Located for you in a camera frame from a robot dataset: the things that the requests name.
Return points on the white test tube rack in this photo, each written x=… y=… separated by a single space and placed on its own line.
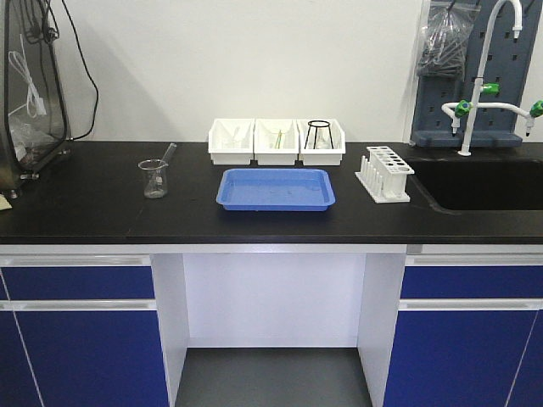
x=384 y=173

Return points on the blue plastic tray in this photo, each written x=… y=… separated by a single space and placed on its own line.
x=275 y=190

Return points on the middle white storage bin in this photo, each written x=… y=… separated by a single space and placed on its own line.
x=263 y=136

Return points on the white storage bin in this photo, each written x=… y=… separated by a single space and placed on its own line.
x=220 y=129
x=263 y=136
x=327 y=157

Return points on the glass beaker in middle bin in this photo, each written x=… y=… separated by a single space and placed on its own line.
x=277 y=142

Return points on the left white storage bin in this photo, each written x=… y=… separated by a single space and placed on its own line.
x=220 y=129

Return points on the glassware in left bin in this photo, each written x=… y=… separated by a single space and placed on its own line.
x=234 y=140

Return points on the right white storage bin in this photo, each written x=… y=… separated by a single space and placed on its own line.
x=327 y=157

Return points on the glass flask in right bin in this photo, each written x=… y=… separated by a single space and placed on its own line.
x=322 y=139

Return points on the black metal tripod stand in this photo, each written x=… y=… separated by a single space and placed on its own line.
x=312 y=126

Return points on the black sink basin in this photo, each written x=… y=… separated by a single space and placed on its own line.
x=481 y=185

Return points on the white gooseneck lab faucet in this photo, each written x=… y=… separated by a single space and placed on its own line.
x=470 y=107

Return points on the right blue cabinet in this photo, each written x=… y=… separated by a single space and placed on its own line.
x=468 y=333

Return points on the blue cabinet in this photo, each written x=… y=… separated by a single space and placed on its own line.
x=468 y=333
x=80 y=333

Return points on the left blue cabinet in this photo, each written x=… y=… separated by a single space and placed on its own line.
x=80 y=333

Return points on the steel glass-door cabinet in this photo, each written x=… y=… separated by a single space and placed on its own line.
x=34 y=123

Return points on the plastic bag of pegs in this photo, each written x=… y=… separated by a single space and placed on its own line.
x=445 y=38

